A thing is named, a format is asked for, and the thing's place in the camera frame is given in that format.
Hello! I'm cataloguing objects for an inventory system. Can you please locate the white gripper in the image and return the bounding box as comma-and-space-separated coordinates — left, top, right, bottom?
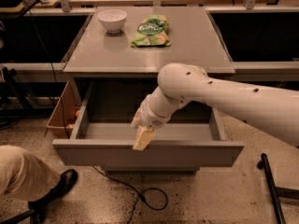
131, 100, 170, 151

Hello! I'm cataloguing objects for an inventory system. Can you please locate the grey top drawer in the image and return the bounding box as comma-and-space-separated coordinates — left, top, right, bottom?
53, 80, 244, 172

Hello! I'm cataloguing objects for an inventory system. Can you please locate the grey drawer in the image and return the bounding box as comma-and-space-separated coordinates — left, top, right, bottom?
100, 165, 200, 173
53, 80, 244, 172

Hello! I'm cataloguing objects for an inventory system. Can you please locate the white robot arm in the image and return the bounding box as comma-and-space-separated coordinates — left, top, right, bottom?
132, 63, 299, 150

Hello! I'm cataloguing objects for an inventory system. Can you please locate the grey lower drawer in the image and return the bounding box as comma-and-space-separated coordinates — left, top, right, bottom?
100, 165, 200, 173

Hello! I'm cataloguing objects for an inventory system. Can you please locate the grey drawer cabinet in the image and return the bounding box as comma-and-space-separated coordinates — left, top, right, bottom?
63, 6, 236, 173

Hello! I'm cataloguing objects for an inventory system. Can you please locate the cardboard box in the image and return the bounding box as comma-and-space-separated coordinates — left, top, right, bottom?
47, 81, 81, 139

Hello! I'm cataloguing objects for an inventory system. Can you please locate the black shoe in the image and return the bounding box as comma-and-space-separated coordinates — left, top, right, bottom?
27, 168, 79, 224

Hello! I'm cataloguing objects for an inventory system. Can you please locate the green chip bag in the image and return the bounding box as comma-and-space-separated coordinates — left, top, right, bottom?
131, 14, 171, 48

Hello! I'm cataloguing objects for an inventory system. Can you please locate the white bowl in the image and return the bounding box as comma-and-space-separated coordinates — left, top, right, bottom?
97, 9, 127, 33

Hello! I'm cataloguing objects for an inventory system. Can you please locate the person's leg in beige trousers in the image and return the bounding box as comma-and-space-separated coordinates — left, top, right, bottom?
0, 145, 61, 202

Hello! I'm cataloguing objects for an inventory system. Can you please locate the black metal stand leg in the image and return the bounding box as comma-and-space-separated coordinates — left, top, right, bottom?
257, 153, 299, 224

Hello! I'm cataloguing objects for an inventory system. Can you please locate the black floor cable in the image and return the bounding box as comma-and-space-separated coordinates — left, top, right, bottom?
92, 165, 169, 224

